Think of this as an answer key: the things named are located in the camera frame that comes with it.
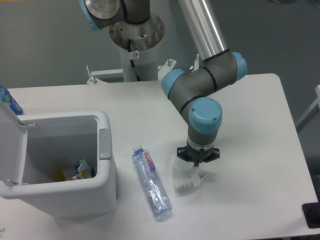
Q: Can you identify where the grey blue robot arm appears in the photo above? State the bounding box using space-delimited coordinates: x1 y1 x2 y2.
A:
79 0 248 166

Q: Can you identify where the white plastic bag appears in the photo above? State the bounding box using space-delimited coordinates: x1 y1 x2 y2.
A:
171 158 206 192

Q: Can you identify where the blue labelled bottle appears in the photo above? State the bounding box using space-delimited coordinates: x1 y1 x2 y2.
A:
0 85 24 116

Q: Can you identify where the white plastic trash can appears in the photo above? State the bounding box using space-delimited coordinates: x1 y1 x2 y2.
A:
0 103 118 218

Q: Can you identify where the colourful trash in bin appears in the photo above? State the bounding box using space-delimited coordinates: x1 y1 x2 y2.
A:
51 159 96 182

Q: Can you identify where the black cable on pedestal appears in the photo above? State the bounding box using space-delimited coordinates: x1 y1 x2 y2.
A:
127 38 142 82

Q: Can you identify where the white frame right edge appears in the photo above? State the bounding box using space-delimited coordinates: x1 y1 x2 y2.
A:
295 85 320 133

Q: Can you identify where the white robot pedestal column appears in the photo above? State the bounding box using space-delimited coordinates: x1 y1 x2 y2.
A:
109 13 165 82

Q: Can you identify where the black device at table edge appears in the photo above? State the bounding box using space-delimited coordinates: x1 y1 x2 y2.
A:
302 202 320 229

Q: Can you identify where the white metal base frame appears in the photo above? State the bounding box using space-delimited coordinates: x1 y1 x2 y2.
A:
85 53 203 85

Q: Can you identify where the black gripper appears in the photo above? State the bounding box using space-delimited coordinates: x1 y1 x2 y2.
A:
177 146 220 167

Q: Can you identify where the clear plastic water bottle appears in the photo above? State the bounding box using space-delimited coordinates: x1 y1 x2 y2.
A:
131 145 173 221

